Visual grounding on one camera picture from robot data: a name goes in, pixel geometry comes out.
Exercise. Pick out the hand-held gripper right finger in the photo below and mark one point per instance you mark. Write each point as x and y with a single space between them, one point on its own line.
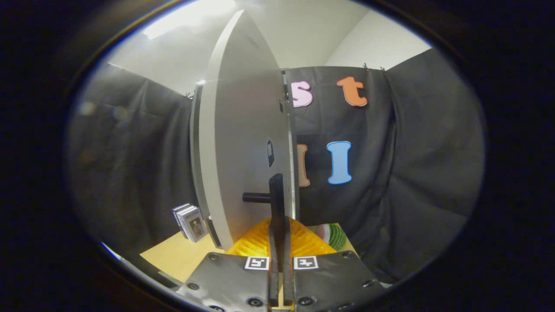
287 260

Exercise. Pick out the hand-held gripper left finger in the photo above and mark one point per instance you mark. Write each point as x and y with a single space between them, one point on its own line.
274 260

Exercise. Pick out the white shoe cabinet door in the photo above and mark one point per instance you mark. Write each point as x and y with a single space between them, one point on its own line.
243 130

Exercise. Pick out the grey shoe cabinet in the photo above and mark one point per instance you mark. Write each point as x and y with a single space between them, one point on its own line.
194 147

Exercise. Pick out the watermelon patterned object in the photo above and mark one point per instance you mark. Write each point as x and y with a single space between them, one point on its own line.
336 236

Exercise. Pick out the grey cover book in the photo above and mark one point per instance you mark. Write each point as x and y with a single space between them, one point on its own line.
195 225

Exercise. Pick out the blue cover book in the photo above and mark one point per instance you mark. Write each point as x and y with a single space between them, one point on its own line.
177 216

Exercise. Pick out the black backdrop cloth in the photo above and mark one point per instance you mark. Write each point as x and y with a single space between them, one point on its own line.
412 151

